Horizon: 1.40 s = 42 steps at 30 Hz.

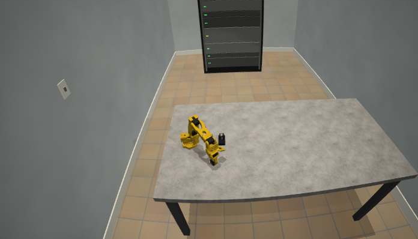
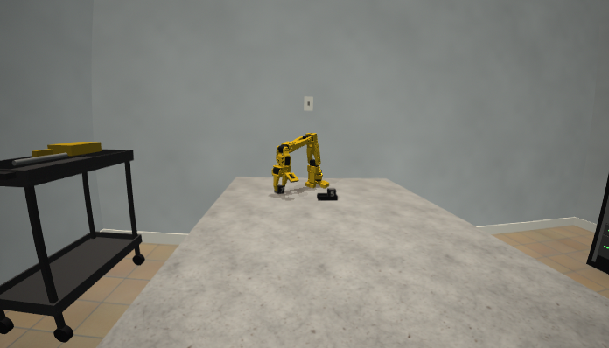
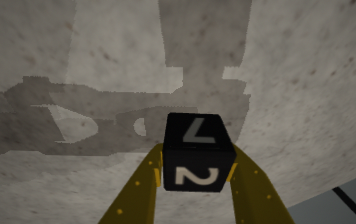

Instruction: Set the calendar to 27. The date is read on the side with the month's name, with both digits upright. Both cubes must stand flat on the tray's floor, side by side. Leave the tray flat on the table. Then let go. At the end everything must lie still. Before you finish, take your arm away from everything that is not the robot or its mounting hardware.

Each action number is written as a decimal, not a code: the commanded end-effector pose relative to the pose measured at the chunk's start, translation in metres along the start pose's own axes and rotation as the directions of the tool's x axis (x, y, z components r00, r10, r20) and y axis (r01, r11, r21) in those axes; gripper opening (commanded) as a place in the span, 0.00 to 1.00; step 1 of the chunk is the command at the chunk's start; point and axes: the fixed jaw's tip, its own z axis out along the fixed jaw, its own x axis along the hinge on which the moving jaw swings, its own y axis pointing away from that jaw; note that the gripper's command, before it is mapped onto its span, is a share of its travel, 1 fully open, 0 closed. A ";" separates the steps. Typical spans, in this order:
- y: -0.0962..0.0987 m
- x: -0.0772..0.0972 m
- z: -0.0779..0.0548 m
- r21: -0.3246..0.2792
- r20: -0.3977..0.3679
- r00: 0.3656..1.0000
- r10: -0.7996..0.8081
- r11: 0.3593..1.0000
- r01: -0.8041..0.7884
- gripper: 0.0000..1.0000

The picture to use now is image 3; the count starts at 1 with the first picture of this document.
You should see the black calendar cube with digits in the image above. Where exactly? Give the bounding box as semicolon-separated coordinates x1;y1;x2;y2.
162;112;237;193

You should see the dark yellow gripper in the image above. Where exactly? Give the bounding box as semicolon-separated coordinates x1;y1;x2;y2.
98;143;295;224

